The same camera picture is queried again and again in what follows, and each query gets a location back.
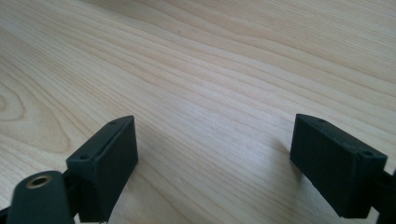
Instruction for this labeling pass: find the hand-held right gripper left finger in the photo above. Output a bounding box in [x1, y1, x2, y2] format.
[65, 115, 139, 224]

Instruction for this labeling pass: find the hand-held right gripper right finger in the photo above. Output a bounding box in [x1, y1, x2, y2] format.
[289, 113, 389, 219]

